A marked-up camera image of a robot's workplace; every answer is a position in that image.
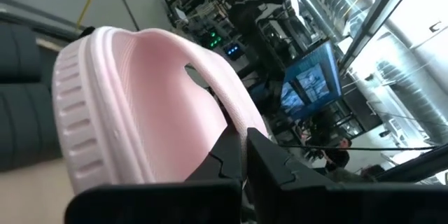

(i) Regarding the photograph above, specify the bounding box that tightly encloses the monitor with blue screen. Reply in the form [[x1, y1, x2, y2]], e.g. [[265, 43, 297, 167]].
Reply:
[[279, 39, 343, 122]]

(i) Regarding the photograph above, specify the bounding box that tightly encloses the person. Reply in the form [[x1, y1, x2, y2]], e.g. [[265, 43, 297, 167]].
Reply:
[[322, 137, 353, 173]]

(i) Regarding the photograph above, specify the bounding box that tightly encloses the black rubber slide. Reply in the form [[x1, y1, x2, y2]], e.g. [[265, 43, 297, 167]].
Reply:
[[0, 82, 63, 173], [0, 20, 42, 84]]

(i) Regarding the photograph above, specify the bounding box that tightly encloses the silver ventilation duct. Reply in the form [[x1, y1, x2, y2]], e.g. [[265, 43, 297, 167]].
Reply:
[[376, 31, 448, 146]]

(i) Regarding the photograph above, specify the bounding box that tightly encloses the pink rubber slide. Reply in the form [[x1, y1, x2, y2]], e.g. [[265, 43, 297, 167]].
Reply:
[[51, 25, 270, 196]]

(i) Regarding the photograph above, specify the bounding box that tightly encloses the electronics rack with green lights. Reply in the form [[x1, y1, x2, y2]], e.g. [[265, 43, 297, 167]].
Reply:
[[164, 0, 246, 64]]

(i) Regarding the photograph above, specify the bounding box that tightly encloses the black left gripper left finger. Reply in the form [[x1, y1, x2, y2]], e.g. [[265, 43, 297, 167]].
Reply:
[[64, 125, 244, 224]]

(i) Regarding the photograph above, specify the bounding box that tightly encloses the black aluminium table frame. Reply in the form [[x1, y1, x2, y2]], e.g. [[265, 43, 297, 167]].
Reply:
[[376, 142, 448, 183]]

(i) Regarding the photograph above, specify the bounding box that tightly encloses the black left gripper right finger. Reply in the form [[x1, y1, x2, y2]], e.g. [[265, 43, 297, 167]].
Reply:
[[246, 127, 448, 224]]

